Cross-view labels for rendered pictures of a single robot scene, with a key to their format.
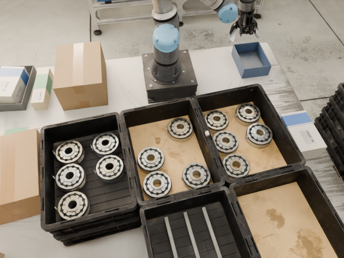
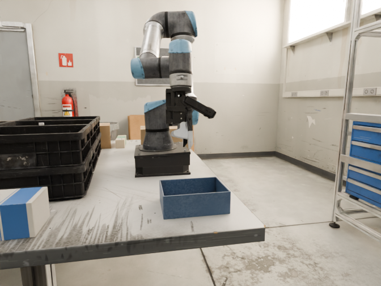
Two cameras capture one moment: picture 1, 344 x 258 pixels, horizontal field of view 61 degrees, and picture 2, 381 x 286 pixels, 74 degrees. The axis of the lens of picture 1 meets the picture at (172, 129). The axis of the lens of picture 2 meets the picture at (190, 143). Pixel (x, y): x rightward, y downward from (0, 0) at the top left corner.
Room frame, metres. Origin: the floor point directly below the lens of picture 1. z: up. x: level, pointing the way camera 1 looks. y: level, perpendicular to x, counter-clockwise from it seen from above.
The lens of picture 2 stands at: (1.20, -1.19, 1.04)
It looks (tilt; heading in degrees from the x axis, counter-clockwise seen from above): 10 degrees down; 89
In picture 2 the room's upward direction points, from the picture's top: straight up
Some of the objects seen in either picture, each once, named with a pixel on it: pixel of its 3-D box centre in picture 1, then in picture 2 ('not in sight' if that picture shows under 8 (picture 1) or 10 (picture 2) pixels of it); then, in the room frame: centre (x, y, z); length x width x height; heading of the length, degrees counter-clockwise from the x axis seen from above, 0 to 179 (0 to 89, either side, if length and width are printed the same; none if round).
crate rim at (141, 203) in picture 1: (168, 146); (49, 125); (0.55, 0.01, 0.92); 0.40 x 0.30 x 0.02; 15
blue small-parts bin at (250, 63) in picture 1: (250, 59); (192, 196); (1.22, -0.43, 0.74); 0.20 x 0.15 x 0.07; 10
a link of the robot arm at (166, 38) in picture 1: (166, 43); (157, 113); (1.06, 0.03, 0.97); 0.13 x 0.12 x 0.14; 179
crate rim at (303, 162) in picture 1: (244, 129); (28, 133); (0.63, -0.28, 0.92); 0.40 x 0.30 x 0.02; 15
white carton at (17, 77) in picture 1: (9, 87); not in sight; (1.00, 0.81, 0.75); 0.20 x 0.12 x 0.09; 179
